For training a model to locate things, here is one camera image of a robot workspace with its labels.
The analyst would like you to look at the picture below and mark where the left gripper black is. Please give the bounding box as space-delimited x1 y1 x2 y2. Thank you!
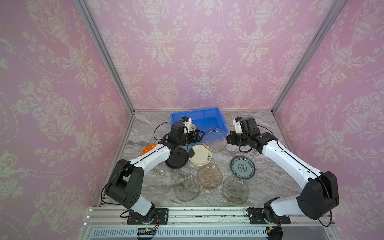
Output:
177 129 206 147

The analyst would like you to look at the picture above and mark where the brownish glass plate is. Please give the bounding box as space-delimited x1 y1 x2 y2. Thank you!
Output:
197 164 223 190
202 128 228 153

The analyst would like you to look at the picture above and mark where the clear glass plate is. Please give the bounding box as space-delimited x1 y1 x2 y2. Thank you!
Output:
222 176 249 205
143 170 174 196
174 176 201 202

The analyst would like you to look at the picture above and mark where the cream plate with characters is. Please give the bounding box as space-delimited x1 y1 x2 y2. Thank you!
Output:
190 123 197 132

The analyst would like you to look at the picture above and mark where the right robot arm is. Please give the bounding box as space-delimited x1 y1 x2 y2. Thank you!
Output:
226 117 340 223

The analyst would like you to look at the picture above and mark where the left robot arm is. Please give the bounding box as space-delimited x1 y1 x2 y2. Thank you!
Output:
103 122 205 224

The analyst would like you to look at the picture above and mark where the blue plastic bin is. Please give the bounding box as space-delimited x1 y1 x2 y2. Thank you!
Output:
166 108 229 146

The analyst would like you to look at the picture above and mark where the cream plate with flowers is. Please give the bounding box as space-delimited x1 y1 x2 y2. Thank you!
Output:
189 145 213 167

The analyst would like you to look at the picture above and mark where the black round plate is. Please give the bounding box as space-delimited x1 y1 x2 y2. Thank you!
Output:
165 149 189 169

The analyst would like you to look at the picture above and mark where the blue patterned porcelain plate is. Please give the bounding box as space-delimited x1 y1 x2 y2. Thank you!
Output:
230 156 256 180

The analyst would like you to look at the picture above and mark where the orange plate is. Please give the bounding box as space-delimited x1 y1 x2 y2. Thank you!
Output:
142 144 157 155

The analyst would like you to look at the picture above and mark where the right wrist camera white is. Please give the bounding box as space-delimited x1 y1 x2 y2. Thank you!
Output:
233 117 243 134

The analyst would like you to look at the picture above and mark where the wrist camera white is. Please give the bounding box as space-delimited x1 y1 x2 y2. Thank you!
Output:
180 117 192 132
233 117 243 134

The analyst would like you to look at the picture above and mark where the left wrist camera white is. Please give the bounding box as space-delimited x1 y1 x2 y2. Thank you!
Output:
180 117 192 132

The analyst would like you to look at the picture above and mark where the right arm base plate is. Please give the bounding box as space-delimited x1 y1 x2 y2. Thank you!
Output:
246 207 291 225

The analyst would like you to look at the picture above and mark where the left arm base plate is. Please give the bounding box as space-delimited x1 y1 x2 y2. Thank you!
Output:
127 208 169 225

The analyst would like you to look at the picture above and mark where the small circuit board with wires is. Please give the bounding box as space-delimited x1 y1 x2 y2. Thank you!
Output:
138 227 158 237

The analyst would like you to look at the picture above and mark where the aluminium mounting rail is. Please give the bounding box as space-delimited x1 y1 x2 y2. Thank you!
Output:
78 206 343 240

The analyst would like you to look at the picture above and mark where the left aluminium corner post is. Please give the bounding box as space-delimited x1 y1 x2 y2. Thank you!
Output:
74 0 135 116

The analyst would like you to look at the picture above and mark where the aluminium corner post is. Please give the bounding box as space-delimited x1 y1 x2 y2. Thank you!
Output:
74 0 135 116
271 0 347 116

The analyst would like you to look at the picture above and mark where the right aluminium corner post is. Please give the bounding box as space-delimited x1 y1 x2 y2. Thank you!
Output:
271 0 347 116

